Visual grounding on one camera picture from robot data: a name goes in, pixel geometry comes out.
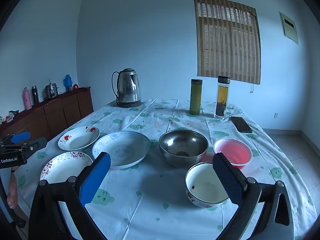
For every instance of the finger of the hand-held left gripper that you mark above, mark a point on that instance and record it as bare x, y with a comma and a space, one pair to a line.
35, 146
21, 137

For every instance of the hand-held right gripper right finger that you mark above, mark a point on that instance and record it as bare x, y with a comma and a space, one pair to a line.
230, 180

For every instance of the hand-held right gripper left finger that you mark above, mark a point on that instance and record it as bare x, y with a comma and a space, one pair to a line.
96, 177

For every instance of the white floral enamel bowl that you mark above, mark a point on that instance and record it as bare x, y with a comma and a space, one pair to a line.
205, 182

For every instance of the red plastic bowl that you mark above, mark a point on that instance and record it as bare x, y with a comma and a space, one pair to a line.
235, 150

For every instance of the white plate with purple flowers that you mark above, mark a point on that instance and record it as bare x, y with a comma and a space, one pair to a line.
65, 167

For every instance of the large blue patterned plate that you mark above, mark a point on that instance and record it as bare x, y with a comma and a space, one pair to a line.
125, 147

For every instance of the white plate with red flowers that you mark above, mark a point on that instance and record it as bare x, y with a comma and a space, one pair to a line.
78, 138

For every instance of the stainless steel bowl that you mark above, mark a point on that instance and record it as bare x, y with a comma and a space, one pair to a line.
182, 145

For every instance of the person's left hand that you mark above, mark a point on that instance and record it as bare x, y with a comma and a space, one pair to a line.
12, 192

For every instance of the pink thermos bottle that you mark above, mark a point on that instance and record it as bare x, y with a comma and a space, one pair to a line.
27, 100

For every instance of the brown wooden sideboard cabinet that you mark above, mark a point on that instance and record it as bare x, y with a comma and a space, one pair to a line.
57, 112

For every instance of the black thermos bottle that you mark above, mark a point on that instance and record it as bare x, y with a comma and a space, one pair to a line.
35, 95

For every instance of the steel cooking pot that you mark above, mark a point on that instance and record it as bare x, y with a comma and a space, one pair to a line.
51, 90

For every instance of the black smartphone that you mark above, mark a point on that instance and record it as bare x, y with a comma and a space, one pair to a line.
241, 124

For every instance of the white tablecloth with green clouds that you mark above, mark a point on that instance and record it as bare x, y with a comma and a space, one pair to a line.
155, 192

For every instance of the blue thermos jug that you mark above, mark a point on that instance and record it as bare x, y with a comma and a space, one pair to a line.
68, 83

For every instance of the small red ornament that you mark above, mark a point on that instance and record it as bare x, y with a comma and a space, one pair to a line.
76, 87

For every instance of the glass tea bottle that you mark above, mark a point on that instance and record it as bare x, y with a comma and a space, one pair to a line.
222, 97

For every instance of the green thermos flask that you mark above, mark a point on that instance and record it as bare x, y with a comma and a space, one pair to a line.
195, 97

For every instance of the stainless steel electric kettle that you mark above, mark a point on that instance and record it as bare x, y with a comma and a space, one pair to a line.
127, 87

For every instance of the bamboo window blind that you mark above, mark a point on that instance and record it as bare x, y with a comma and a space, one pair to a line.
225, 42

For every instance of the wall electrical panel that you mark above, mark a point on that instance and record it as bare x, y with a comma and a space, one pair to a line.
288, 27

